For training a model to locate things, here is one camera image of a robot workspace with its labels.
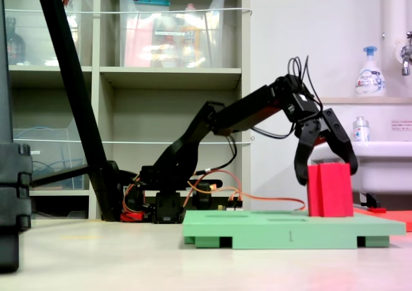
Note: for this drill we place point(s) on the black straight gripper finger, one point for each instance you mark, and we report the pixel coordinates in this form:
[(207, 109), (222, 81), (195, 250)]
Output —
[(339, 136)]

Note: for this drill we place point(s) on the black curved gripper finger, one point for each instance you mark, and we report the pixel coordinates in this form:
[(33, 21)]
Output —
[(302, 159)]

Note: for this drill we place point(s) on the red cross columnar block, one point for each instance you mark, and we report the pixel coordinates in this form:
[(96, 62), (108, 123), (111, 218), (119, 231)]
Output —
[(331, 191)]

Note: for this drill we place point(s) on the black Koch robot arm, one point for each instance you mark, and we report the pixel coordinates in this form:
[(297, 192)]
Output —
[(244, 110)]

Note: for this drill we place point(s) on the green shape-hole board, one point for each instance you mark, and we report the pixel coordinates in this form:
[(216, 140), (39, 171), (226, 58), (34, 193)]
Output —
[(273, 231)]

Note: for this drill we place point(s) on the small clear sanitizer bottle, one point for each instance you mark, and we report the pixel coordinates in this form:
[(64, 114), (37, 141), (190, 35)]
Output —
[(360, 131)]

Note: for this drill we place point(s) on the white sink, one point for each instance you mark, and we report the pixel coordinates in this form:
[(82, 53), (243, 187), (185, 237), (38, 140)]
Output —
[(383, 168)]

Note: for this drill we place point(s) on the white blue soap pump bottle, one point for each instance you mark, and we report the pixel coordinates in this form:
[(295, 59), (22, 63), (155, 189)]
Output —
[(370, 81)]

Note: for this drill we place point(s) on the small circuit board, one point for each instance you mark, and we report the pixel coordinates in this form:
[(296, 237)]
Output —
[(235, 204)]

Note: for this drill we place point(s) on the small red flat piece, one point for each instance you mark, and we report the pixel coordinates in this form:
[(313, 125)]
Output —
[(377, 210)]

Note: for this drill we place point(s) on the red flat mat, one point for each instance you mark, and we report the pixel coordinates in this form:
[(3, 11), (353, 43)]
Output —
[(396, 218)]

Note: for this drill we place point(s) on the metal faucet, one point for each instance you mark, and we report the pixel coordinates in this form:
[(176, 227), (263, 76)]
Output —
[(405, 54)]

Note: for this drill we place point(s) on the black table clamp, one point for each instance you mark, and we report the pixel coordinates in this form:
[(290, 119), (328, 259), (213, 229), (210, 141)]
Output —
[(202, 197)]

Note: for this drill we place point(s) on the clear bin with supplies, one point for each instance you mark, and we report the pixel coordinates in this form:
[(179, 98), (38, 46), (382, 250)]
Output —
[(212, 52)]

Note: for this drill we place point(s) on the white vertical pipe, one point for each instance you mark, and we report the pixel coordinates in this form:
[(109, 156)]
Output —
[(391, 14)]

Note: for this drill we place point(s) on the orange-label pink-cap bottle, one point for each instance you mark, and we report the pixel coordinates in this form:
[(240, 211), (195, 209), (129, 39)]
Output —
[(190, 43)]

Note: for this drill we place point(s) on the beige shelf unit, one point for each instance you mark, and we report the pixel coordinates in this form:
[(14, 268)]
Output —
[(170, 78)]

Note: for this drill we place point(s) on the pink pack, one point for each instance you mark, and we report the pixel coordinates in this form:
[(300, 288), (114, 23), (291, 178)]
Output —
[(138, 43)]

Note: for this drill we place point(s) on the teal flat box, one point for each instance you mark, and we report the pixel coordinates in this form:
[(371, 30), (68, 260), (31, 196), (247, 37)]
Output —
[(151, 1)]

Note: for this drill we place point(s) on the black tripod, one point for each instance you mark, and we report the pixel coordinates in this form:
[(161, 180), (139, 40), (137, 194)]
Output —
[(71, 78)]

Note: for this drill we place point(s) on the clear file tray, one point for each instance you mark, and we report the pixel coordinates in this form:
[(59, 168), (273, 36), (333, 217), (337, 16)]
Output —
[(48, 149)]

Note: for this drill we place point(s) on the clear bin with bottles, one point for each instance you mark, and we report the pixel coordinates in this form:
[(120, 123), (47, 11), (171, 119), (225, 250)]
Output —
[(38, 46)]

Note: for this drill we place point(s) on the notched black stack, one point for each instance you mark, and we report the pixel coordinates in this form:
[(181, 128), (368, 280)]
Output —
[(13, 188)]

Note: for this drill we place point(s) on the dark patterned bottle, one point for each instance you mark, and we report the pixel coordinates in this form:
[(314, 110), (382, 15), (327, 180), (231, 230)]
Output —
[(14, 46)]

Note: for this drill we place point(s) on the pink wall label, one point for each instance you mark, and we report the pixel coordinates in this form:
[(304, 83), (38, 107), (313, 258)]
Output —
[(401, 125)]

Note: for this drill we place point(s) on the sink mounting bracket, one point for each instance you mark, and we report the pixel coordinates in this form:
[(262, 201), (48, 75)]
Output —
[(368, 200)]

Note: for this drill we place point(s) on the dark grey upright post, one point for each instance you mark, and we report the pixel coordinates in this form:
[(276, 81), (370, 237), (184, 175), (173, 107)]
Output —
[(4, 78)]

